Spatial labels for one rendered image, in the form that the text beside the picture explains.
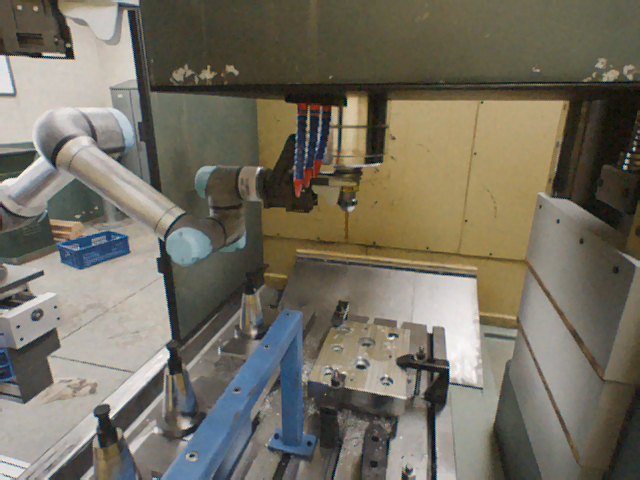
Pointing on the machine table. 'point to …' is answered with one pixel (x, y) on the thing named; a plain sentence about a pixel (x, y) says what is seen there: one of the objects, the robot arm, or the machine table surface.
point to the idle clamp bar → (376, 468)
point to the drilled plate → (371, 393)
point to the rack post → (292, 405)
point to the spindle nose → (359, 133)
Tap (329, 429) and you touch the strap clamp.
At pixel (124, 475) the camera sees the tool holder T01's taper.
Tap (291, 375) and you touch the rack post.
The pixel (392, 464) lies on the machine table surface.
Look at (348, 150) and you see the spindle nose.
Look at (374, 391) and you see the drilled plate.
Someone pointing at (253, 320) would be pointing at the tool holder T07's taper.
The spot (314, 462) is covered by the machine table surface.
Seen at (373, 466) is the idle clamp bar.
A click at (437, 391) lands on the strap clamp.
